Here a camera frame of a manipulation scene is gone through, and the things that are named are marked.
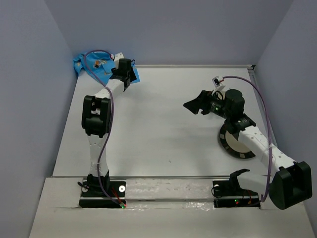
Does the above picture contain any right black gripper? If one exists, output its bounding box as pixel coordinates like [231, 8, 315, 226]
[182, 90, 231, 119]

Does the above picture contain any blue space-print cloth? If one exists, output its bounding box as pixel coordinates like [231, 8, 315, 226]
[72, 52, 141, 84]

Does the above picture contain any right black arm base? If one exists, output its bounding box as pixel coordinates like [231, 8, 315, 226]
[211, 180, 261, 208]

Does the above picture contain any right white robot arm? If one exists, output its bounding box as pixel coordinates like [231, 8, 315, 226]
[183, 89, 313, 210]

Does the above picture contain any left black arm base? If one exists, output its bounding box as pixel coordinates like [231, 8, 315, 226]
[77, 178, 126, 209]

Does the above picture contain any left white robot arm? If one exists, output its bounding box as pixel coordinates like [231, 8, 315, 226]
[81, 58, 137, 178]

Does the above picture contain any black rimmed cream plate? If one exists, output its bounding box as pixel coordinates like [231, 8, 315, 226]
[218, 124, 255, 160]

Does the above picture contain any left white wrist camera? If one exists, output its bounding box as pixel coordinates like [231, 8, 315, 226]
[113, 52, 124, 69]

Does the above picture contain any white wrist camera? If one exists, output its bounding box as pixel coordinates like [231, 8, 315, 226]
[113, 52, 124, 69]
[212, 76, 225, 93]

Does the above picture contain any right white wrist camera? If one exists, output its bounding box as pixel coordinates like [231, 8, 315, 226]
[212, 76, 225, 93]

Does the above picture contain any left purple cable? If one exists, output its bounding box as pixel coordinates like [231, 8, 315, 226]
[84, 49, 124, 206]

